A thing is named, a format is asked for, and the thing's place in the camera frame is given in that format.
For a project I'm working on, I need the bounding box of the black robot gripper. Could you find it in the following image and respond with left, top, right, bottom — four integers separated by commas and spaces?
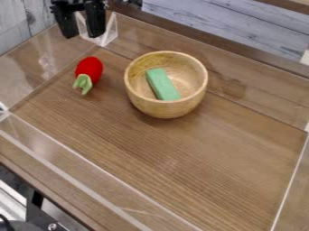
51, 0, 109, 39

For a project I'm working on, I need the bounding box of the red plush tomato toy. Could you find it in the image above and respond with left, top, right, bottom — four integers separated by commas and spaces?
73, 57, 105, 95

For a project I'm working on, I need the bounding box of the green rectangular block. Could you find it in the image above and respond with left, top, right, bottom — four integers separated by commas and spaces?
146, 69, 181, 101

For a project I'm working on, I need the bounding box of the wooden bowl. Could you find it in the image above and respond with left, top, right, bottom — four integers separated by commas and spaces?
125, 51, 209, 119

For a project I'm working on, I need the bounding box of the clear acrylic table barrier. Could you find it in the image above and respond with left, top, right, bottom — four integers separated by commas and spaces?
0, 102, 307, 231

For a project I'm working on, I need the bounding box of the black metal bracket with bolt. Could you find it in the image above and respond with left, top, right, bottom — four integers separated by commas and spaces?
26, 191, 69, 231

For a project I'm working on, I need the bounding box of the black cable lower left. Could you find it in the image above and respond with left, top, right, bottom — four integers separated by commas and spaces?
0, 214, 16, 231

